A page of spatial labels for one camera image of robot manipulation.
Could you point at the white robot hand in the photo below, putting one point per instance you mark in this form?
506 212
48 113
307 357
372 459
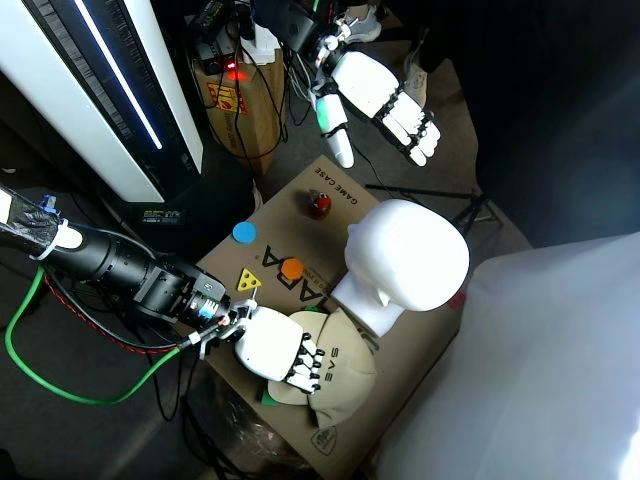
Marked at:
270 345
365 82

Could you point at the beige baseball cap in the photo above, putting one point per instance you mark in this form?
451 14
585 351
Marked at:
345 380

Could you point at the red apple toy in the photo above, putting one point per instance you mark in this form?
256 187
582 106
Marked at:
320 206

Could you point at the white foam mannequin head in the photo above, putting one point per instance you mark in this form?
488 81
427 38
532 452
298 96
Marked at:
415 250

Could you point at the person's white shoe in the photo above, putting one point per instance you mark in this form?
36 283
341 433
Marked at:
367 25
417 75

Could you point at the yellow triangle block with holes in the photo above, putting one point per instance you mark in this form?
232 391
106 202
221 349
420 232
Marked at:
248 282

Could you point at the orange hexagon block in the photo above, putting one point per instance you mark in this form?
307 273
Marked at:
291 269

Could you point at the clear plastic bag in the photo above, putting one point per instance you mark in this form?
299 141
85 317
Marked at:
240 425

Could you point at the white power adapter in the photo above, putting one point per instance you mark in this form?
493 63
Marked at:
265 40

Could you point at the blue round disc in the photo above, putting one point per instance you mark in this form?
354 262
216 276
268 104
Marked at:
244 233

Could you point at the tall brown cardboard carton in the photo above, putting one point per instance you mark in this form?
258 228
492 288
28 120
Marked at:
250 130

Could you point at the large brown printed cardboard box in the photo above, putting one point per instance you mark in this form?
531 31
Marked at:
280 220

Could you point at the black device with red light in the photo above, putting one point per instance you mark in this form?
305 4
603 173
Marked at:
215 65

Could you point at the black tripod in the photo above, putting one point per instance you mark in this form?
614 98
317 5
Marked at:
475 207

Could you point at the black power brick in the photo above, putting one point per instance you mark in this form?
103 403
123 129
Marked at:
160 216

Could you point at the red tape piece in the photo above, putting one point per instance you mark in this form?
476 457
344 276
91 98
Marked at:
457 299

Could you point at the white cloth sheet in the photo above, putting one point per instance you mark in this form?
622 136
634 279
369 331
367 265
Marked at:
525 360

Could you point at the white tower column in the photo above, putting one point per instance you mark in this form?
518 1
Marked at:
50 75

